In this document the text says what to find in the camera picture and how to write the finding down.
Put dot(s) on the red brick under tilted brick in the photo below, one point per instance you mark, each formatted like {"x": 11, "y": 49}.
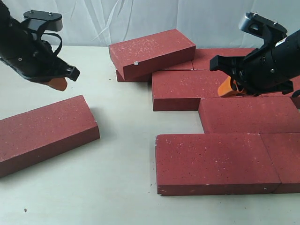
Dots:
{"x": 148, "y": 77}

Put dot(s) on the red brick with white speck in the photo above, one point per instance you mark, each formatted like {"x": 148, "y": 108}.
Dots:
{"x": 148, "y": 54}

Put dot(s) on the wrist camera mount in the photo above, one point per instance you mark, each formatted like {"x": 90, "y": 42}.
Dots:
{"x": 42, "y": 20}
{"x": 271, "y": 32}

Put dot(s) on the red brick front large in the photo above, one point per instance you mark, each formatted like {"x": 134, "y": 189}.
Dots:
{"x": 213, "y": 164}

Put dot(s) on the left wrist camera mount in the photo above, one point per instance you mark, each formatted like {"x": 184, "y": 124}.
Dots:
{"x": 42, "y": 20}

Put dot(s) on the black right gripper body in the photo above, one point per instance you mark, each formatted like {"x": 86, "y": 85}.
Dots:
{"x": 264, "y": 71}

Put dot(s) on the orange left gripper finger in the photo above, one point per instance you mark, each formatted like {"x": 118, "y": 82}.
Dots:
{"x": 59, "y": 84}

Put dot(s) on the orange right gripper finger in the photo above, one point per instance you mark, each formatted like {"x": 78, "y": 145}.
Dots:
{"x": 230, "y": 88}

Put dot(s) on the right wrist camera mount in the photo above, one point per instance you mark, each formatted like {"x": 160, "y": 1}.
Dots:
{"x": 271, "y": 32}

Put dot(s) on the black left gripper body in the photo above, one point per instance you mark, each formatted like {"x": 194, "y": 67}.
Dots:
{"x": 28, "y": 54}

